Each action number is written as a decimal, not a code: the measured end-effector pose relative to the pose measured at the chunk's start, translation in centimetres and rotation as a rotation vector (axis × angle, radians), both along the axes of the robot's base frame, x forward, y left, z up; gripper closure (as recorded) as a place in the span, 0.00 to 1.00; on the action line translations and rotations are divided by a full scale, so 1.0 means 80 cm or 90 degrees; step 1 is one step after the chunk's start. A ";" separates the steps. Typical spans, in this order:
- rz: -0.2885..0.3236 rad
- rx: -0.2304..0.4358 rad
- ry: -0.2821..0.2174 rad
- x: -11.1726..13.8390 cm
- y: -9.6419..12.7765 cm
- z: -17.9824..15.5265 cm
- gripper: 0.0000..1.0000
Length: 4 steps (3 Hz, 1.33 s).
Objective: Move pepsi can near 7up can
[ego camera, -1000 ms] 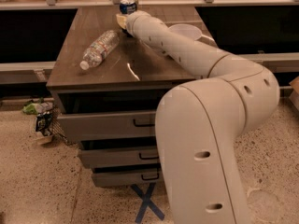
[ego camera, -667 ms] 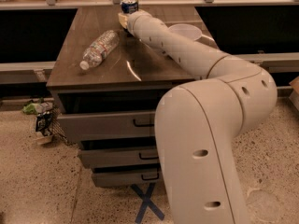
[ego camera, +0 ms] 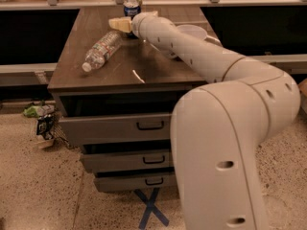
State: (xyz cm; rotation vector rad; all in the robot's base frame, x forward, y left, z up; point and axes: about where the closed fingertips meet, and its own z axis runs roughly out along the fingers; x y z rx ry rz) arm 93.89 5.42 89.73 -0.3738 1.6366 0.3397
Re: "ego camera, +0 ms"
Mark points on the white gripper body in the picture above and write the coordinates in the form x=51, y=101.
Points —
x=138, y=24

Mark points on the blue pepsi can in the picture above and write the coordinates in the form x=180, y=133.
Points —
x=131, y=8

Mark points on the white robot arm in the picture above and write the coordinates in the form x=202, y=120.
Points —
x=216, y=128

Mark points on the clear plastic water bottle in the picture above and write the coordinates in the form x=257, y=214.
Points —
x=102, y=51

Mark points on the white bowl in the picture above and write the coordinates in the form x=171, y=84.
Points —
x=187, y=29

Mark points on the grey drawer cabinet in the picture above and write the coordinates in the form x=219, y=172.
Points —
x=136, y=80

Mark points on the top grey drawer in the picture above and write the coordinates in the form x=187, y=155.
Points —
x=116, y=128

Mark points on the grey drawer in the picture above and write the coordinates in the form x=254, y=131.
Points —
x=136, y=181
x=127, y=161
x=116, y=128

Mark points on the black snack bag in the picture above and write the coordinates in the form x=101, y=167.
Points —
x=44, y=127

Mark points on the middle grey drawer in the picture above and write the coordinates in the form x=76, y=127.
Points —
x=127, y=161

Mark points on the bottom grey drawer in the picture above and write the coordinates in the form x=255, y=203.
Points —
x=136, y=181

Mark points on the blue tape cross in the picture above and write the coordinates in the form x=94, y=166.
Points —
x=151, y=208

